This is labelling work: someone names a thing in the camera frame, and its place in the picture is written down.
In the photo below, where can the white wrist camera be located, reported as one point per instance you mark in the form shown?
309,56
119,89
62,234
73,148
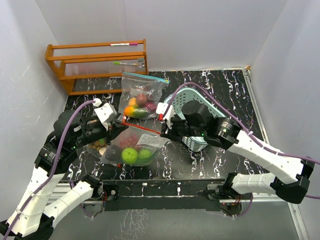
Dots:
165,112
105,112

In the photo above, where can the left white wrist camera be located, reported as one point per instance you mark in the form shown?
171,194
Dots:
105,112

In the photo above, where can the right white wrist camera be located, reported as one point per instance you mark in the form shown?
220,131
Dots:
165,112

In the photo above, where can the blue-zipper clear bag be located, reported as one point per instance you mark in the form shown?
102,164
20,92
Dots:
133,84

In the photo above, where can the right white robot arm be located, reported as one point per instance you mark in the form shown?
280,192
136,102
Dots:
287,178

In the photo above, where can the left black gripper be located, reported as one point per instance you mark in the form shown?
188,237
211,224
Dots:
114,129

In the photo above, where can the red grape bunch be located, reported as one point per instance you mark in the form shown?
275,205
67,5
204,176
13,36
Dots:
128,141

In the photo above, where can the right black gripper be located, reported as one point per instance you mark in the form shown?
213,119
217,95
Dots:
172,136

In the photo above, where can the orange-zipper clear bag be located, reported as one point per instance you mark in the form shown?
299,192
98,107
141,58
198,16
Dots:
96,154
148,139

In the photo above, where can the light blue plastic basket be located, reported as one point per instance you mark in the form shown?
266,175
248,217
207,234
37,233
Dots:
190,105

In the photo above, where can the pink white marker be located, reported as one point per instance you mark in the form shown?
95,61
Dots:
124,44

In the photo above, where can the green marker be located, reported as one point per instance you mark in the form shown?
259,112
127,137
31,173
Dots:
125,63

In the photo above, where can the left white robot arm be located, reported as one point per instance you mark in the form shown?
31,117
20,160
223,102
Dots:
34,218

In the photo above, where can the magenta round fruit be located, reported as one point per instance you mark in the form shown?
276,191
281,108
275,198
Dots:
151,107

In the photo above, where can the white round bun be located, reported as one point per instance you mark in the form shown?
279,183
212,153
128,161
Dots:
102,151

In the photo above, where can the green lime fruit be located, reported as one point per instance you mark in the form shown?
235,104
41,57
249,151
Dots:
144,154

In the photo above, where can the orange wooden shelf rack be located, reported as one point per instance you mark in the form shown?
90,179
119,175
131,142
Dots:
94,61

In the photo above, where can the red apple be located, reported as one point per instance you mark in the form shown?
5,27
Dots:
141,99

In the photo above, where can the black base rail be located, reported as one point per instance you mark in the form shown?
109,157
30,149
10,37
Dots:
164,194

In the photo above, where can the longan bunch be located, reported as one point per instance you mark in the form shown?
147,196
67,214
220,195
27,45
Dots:
97,145

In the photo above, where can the green yellow mango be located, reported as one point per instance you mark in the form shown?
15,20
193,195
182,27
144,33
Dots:
134,111

